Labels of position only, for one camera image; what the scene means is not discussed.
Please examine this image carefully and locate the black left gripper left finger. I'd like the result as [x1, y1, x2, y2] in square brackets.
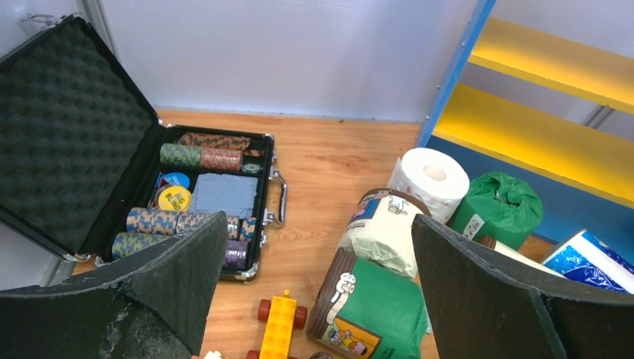
[1, 213, 227, 358]

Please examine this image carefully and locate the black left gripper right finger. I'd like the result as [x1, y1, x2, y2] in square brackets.
[411, 215, 633, 358]

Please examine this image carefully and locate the blue Tempo tissue pack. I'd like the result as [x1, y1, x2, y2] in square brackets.
[541, 230, 633, 294]

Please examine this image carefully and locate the blue shelf with coloured boards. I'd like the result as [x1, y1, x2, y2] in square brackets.
[416, 1, 633, 259]

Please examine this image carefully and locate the cream wrapped roll brown band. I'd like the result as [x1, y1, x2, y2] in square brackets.
[476, 235, 563, 277]

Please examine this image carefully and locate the white toy brick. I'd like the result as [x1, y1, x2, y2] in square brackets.
[203, 351, 223, 359]

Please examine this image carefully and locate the plain green wrapped roll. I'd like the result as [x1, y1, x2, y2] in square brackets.
[449, 171, 544, 250]

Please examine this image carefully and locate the yellow big blind button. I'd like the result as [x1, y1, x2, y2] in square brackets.
[155, 185, 192, 212]

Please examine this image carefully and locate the green wrapped roll brown band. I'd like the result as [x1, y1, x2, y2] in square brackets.
[306, 248, 429, 358]

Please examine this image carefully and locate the cream wrapped roll blue picture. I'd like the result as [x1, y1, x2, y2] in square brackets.
[337, 188, 430, 280]

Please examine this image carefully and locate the blue small blind button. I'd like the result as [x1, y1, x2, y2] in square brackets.
[158, 172, 191, 188]

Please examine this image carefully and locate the plain white paper towel roll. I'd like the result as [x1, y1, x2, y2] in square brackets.
[387, 147, 470, 224]

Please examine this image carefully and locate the blue playing card deck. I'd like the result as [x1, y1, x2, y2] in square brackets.
[189, 174, 258, 218]

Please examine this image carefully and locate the black poker chip case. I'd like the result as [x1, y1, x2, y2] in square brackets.
[1, 15, 285, 283]

